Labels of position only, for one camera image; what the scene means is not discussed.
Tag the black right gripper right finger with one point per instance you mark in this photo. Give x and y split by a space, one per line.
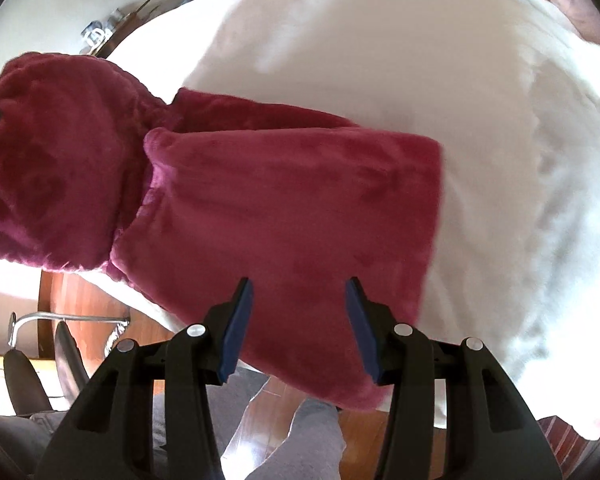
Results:
490 431

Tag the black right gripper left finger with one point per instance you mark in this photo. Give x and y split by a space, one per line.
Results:
107 433

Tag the crimson fleece pants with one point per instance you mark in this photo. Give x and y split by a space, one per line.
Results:
182 199

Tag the grey trouser leg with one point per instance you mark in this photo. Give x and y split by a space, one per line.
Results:
255 438

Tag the black office chair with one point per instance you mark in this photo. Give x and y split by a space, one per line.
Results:
22 374

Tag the white bed sheet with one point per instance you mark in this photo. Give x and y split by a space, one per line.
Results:
511 93

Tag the cluttered wooden side table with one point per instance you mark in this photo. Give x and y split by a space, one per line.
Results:
101 38

